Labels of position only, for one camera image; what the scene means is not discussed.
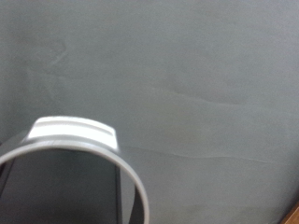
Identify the black Keurig coffee machine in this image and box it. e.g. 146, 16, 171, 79
0, 116, 150, 224

